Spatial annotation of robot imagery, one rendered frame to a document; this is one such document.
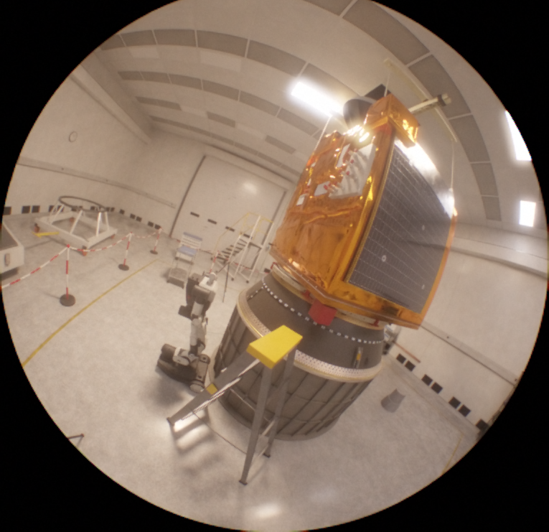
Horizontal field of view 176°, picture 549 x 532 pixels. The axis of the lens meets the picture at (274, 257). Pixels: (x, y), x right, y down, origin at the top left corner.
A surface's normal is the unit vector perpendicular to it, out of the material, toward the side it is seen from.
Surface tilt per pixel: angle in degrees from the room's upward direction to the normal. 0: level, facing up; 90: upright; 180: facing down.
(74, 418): 0
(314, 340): 62
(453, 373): 90
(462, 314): 90
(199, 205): 90
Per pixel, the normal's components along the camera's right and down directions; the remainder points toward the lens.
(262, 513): 0.40, -0.91
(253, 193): 0.24, 0.21
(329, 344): 0.02, -0.41
